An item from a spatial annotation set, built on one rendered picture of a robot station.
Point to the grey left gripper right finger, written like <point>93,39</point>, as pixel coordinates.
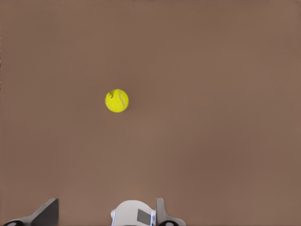
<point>160,212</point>

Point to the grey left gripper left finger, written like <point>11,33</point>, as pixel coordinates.
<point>44,213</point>

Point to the white rounded object grey patch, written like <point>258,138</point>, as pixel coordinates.
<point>128,213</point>

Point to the yellow tennis ball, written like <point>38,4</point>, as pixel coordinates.
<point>116,100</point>

